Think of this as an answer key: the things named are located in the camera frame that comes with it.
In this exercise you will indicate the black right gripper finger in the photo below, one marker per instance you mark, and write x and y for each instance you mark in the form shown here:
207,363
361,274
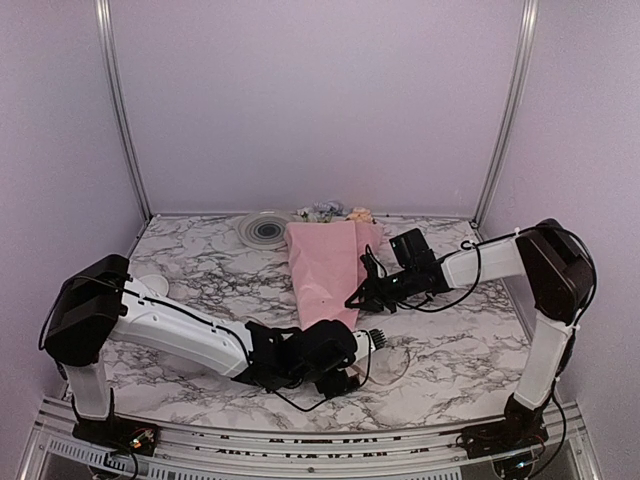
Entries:
368,289
375,305

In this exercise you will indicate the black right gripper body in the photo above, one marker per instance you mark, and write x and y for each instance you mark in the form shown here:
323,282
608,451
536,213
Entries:
400,288

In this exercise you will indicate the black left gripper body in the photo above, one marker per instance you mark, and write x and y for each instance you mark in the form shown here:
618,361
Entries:
335,385

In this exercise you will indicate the beige raffia ribbon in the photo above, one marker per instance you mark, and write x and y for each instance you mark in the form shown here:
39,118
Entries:
385,367

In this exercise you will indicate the pink wrapping paper sheet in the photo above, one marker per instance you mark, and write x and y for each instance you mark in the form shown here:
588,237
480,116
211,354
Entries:
325,267

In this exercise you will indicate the large pink fake rose stem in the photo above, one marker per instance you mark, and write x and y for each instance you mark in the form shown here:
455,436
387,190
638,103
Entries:
362,215

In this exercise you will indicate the blue fake flower stem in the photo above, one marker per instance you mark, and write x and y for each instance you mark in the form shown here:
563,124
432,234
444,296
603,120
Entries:
321,212

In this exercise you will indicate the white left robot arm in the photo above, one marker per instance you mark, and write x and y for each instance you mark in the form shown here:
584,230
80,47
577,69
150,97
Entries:
104,302

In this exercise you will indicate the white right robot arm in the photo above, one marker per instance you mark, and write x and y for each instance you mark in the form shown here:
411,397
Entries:
551,262

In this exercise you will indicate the striped grey ceramic plate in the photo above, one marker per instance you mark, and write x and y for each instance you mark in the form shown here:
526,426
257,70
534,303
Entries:
264,230

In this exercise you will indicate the white bowl with red outside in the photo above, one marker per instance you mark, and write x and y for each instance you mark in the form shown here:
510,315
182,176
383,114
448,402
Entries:
156,283

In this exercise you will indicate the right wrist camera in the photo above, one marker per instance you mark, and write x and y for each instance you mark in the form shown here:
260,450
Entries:
373,268

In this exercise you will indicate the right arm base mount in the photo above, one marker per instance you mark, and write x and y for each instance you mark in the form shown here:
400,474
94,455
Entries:
521,427

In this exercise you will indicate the right aluminium frame post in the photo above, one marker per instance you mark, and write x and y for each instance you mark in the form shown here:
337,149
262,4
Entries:
515,91

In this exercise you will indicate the aluminium frame post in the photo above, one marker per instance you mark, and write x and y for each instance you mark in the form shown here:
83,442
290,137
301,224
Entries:
515,91
109,52

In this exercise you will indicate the aluminium front rail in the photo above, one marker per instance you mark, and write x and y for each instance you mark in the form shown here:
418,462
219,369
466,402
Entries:
196,452

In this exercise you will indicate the left aluminium frame post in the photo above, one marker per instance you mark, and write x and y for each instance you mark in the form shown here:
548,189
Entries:
109,52

